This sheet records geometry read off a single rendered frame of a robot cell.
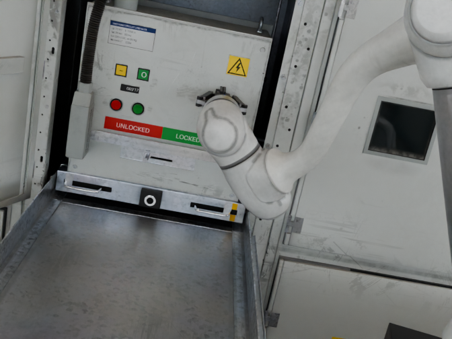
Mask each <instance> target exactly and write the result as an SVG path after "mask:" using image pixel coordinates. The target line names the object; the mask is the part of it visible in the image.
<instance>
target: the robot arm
mask: <svg viewBox="0 0 452 339"><path fill-rule="evenodd" d="M415 64H416V66H417V69H418V73H419V76H420V79H421V81H422V82H423V84H424V85H425V86H426V87H427V88H432V96H433V102H434V109H435V120H436V127H437V139H438V145H439V157H440V163H441V175H442V181H443V193H444V199H445V211H446V218H447V229H448V236H449V247H450V254H451V265H452V0H406V3H405V6H404V16H403V17H401V18H400V19H399V20H398V21H396V22H394V23H393V24H392V25H390V26H389V27H387V28H386V29H384V30H383V31H381V32H380V33H378V34H377V35H375V36H374V37H372V38H371V39H369V40H368V41H366V42H365V43H364V44H362V45H361V46H360V47H358V48H357V49H356V50H355V51H354V52H353V53H352V54H351V55H350V56H349V57H348V58H347V59H346V60H345V61H344V62H343V64H342V65H341V67H340V68H339V69H338V71H337V73H336V74H335V76H334V78H333V80H332V82H331V84H330V86H329V88H328V90H327V92H326V94H325V96H324V99H323V101H322V103H321V105H320V107H319V110H318V111H317V114H316V115H315V118H314V120H313V122H312V124H311V126H310V129H309V131H308V133H307V135H306V137H305V139H304V141H303V142H302V144H301V145H300V146H299V147H298V148H296V149H295V150H294V151H291V152H288V153H283V152H281V151H280V150H278V149H275V148H273V149H267V148H264V149H263V148H262V147H261V146H260V144H259V142H258V141H257V139H256V137H255V136H254V134H253V132H252V130H251V128H250V126H249V124H248V122H247V120H246V118H245V116H243V115H246V112H247V108H248V105H246V104H244V103H243V102H242V101H241V100H240V99H239V98H238V97H237V96H235V95H234V96H232V97H231V96H230V94H229V93H226V87H223V86H220V89H216V91H215V93H213V91H208V92H206V93H205V94H203V95H201V96H197V99H196V106H197V107H200V106H202V107H203V109H202V111H201V112H200V114H199V116H198V120H197V125H196V129H197V135H198V140H199V141H200V144H201V145H202V146H203V147H204V149H205V150H206V151H207V152H208V153H209V154H210V155H211V156H212V157H213V159H214V160H215V161H216V162H217V164H218V165H219V167H220V168H221V170H222V172H223V174H224V176H225V179H226V181H227V183H228V184H229V186H230V187H231V189H232V191H233V192H234V193H235V195H236V197H238V199H239V200H240V202H241V203H242V204H243V205H244V206H245V207H246V208H247V210H249V212H251V214H253V215H254V216H256V217H257V218H259V219H265V220H273V219H276V218H279V217H280V216H282V215H283V214H285V213H286V211H287V209H288V208H289V205H290V201H291V193H290V191H291V190H292V189H293V184H294V182H295V181H296V180H297V179H299V178H300V177H302V176H304V175H305V174H307V173H308V172H310V171H311V170H312V169H313V168H314V167H315V166H316V165H317V164H318V163H319V162H320V161H321V160H322V159H323V158H324V156H325V154H326V153H327V152H328V149H329V148H330V146H331V145H332V143H333V141H334V139H335V138H336V135H337V134H338V132H339V130H340V129H341V127H342V125H343V124H344V121H345V120H346V118H347V116H348V115H349V113H350V111H351V109H352V107H353V106H354V104H355V102H356V100H357V99H358V97H359V96H360V94H361V92H362V91H363V90H364V88H365V87H366V86H367V85H368V84H369V83H370V82H371V81H372V80H373V79H374V78H376V77H377V76H379V75H381V74H383V73H385V72H388V71H392V70H394V69H399V68H402V67H407V66H410V65H415Z"/></svg>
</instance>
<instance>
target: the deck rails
mask: <svg viewBox="0 0 452 339"><path fill-rule="evenodd" d="M51 186H52V177H51V178H50V179H49V181H48V182H47V183H46V184H45V186H44V187H43V189H41V191H40V192H39V193H38V195H37V196H36V197H35V199H34V200H33V201H32V202H31V204H30V205H29V206H28V208H27V209H26V210H25V211H24V213H23V214H22V215H21V217H20V218H19V219H18V220H17V221H16V223H15V224H14V226H13V227H12V228H11V229H10V230H9V232H8V233H7V235H6V236H5V237H4V238H3V239H2V241H1V242H0V294H1V292H2V290H3V289H4V288H5V286H6V284H7V283H8V282H9V280H10V278H11V277H12V276H13V274H14V272H15V271H16V270H17V268H18V266H19V265H20V264H21V262H22V260H23V259H24V258H25V256H26V254H27V253H28V252H29V250H30V248H31V247H32V246H33V244H34V242H35V241H36V240H37V238H38V236H39V235H40V233H41V232H42V230H43V229H44V227H45V226H46V224H47V223H48V221H49V220H50V218H51V217H52V215H53V214H54V212H55V211H56V209H57V208H58V206H59V205H60V203H61V200H54V199H50V193H51ZM232 246H233V313H234V339H260V331H259V323H258V308H257V299H256V284H255V276H254V261H253V253H252V238H251V229H250V214H249V213H248V215H247V219H246V225H245V228H244V232H243V233H239V232H235V231H232Z"/></svg>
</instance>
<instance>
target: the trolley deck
mask: <svg viewBox="0 0 452 339"><path fill-rule="evenodd" d="M251 238H252V253H253V261H254V276H255V284H256V299H257V308H258V323H259V331H260V339H266V333H265V326H264V314H263V306H262V294H261V286H260V274H259V267H258V254H257V247H256V236H251ZM0 339H234V313H233V246H232V232H227V231H220V230H216V229H209V228H205V227H198V226H193V225H187V224H182V223H175V222H171V221H164V220H159V219H152V218H148V217H141V216H137V215H130V214H126V213H118V212H114V211H107V210H103V209H96V208H91V207H87V206H80V205H76V204H69V203H65V202H61V203H60V205H59V206H58V208H57V209H56V211H55V212H54V214H53V215H52V217H51V218H50V220H49V221H48V223H47V224H46V226H45V227H44V229H43V230H42V232H41V233H40V235H39V236H38V238H37V240H36V241H35V242H34V244H33V246H32V247H31V248H30V250H29V252H28V253H27V254H26V256H25V258H24V259H23V260H22V262H21V264H20V265H19V266H18V268H17V270H16V271H15V272H14V274H13V276H12V277H11V278H10V280H9V282H8V283H7V284H6V286H5V288H4V289H3V290H2V292H1V294H0Z"/></svg>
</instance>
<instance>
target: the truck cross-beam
mask: <svg viewBox="0 0 452 339"><path fill-rule="evenodd" d="M67 168H68V166H66V165H62V166H60V168H59V169H58V171H57V177H56V188H55V190H60V191H63V190H64V182H65V174H66V173H70V174H73V184H72V187H77V188H84V189H88V190H99V189H100V188H101V187H102V188H103V190H102V191H101V192H99V193H97V194H96V193H91V192H83V191H79V190H71V192H72V193H76V194H82V195H87V196H94V197H98V198H105V199H109V200H116V201H120V202H127V203H131V204H139V199H140V194H141V188H148V189H153V190H160V191H162V192H163V194H162V198H161V205H160V208H161V209H165V210H169V211H176V212H180V213H188V214H191V215H198V216H203V217H210V218H214V219H220V220H222V217H221V216H217V215H210V214H206V213H200V212H196V211H195V210H194V204H196V207H197V209H200V210H204V211H210V212H214V213H222V214H223V210H224V206H225V202H231V203H234V204H238V206H237V210H233V209H231V215H235V220H234V221H232V222H236V223H243V217H244V213H245V209H246V208H245V206H244V205H243V204H242V203H241V202H240V200H239V199H238V202H237V201H233V200H226V199H222V198H215V197H211V196H204V195H200V194H193V193H189V192H182V191H178V190H171V189H167V188H160V187H156V186H149V185H144V184H138V183H134V182H127V181H122V180H115V179H112V178H105V177H100V176H94V175H89V174H82V173H79V172H72V171H67Z"/></svg>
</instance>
